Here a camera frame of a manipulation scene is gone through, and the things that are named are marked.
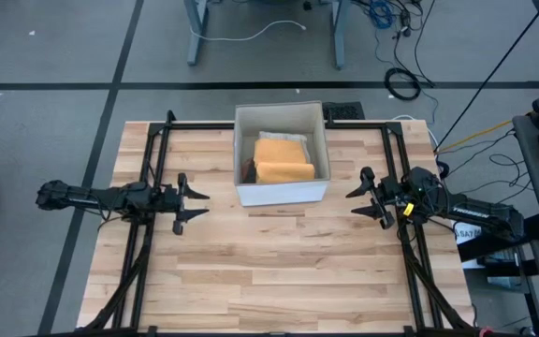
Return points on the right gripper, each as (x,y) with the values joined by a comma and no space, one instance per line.
(393,196)

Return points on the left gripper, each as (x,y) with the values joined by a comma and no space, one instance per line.
(176,201)

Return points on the grey waffle towel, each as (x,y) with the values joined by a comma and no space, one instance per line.
(248,171)

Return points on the beige fabric storage box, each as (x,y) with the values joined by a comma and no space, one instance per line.
(279,194)

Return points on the yellow towel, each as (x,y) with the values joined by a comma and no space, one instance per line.
(281,161)

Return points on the white checked towel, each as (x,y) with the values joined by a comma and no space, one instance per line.
(293,138)

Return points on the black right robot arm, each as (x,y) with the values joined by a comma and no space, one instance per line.
(475,213)

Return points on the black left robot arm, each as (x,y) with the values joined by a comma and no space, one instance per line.
(91,199)

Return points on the black perforated floor grate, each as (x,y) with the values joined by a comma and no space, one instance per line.
(344,111)

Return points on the white printed paper sheet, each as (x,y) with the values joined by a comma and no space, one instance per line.
(468,234)

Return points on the black side table beam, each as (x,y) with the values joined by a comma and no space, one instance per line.
(503,243)

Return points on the black slanted pole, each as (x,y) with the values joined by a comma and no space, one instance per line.
(491,76)

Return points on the small red object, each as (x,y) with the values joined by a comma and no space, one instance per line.
(485,331)

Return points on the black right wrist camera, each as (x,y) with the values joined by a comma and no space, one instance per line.
(391,192)

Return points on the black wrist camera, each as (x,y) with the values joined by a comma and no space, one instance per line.
(391,192)
(167,199)

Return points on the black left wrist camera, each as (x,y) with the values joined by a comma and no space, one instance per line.
(167,199)

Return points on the black metal table frame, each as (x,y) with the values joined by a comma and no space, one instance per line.
(204,126)

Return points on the grey desk frame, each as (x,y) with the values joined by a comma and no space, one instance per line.
(198,37)

